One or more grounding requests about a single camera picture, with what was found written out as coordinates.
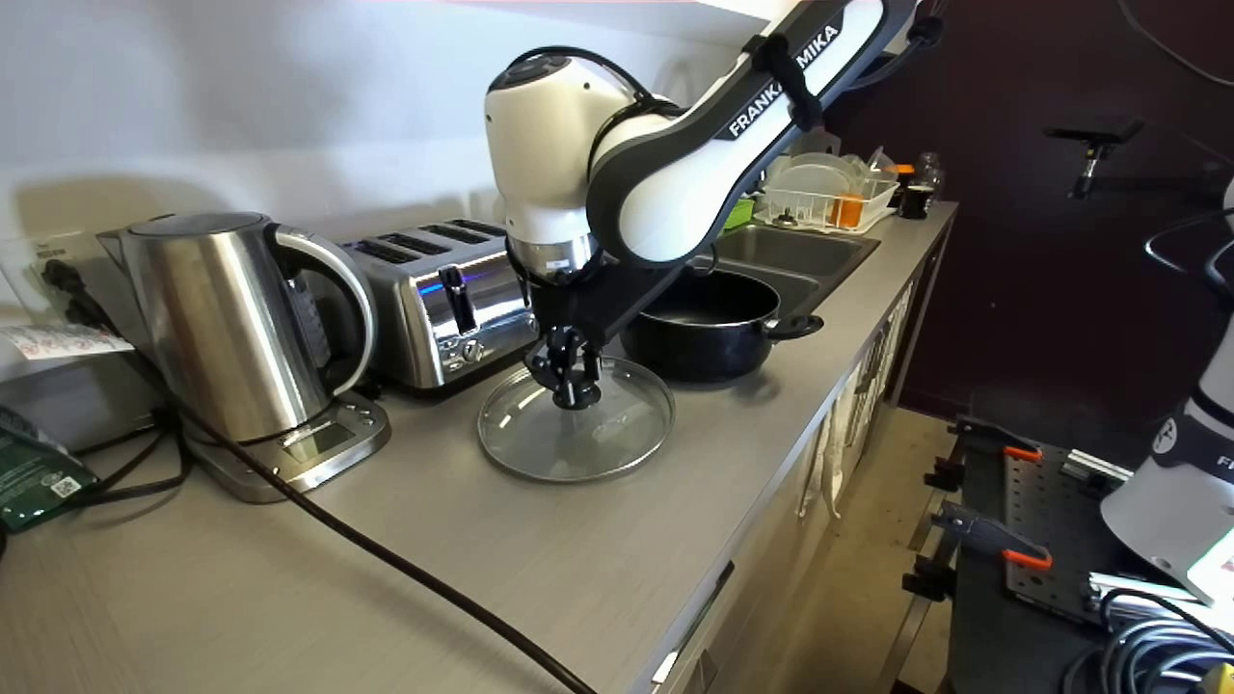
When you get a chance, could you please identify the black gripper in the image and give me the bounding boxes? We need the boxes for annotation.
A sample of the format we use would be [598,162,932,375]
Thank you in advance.
[519,271,611,411]

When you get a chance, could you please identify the round glass pot lid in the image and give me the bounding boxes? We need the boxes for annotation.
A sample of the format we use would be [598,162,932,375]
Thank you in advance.
[472,351,680,488]

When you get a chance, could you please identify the black cooking pot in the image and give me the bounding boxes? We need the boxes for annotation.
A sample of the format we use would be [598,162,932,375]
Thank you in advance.
[621,263,828,387]

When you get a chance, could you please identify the stainless steel four-slot toaster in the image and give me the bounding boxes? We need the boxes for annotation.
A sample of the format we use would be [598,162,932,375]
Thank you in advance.
[337,216,546,396]

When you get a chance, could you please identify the green sponge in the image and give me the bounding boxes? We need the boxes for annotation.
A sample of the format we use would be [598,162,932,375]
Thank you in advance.
[722,188,760,235]

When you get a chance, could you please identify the steel kettle base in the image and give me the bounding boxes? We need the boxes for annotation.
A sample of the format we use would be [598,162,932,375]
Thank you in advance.
[190,389,393,506]

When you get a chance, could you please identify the steel kitchen sink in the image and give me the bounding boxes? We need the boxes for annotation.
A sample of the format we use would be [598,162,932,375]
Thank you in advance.
[711,221,888,326]

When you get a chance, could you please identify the beige lower cabinets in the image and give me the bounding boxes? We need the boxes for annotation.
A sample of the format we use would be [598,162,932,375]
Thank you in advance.
[658,208,963,694]

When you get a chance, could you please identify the white dish rack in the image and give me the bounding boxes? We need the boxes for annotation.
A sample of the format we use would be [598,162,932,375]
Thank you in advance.
[757,150,902,239]

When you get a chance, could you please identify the stainless steel electric kettle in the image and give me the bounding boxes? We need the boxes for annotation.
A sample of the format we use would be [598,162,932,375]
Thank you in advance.
[96,213,382,448]

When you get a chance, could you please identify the small black countertop object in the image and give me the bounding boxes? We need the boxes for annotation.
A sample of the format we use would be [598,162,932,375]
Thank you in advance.
[896,176,937,221]

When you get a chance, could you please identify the white paper box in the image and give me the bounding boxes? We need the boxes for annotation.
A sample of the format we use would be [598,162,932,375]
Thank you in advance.
[0,317,157,454]

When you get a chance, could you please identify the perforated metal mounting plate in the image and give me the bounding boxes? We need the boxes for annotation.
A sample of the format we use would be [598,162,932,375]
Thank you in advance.
[997,438,1111,627]

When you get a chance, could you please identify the green printed packet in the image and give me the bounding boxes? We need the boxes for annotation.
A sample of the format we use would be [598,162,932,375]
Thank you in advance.
[0,406,105,541]

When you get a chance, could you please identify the long black power cable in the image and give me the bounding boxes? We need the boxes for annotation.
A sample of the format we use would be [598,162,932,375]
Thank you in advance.
[162,406,598,694]

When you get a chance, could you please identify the metal cabinet door handle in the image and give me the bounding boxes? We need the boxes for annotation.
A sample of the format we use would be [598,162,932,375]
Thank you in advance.
[825,383,856,520]
[791,394,828,526]

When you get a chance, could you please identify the black clamp with orange handle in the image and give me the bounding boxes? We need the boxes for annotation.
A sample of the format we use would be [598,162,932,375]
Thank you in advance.
[900,501,1060,610]
[922,419,1049,501]

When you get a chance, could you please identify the black looped kettle cable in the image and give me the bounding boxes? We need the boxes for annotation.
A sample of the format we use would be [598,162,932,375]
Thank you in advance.
[69,416,198,509]

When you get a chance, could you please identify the black wall plug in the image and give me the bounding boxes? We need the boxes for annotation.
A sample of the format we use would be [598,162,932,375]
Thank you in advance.
[33,260,111,335]

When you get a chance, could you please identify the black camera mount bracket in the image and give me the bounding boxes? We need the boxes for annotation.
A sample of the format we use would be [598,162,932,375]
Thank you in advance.
[1041,114,1150,206]

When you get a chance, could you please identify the bundle of pale blue cables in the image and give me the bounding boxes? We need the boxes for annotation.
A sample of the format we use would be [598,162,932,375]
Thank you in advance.
[1087,589,1234,694]

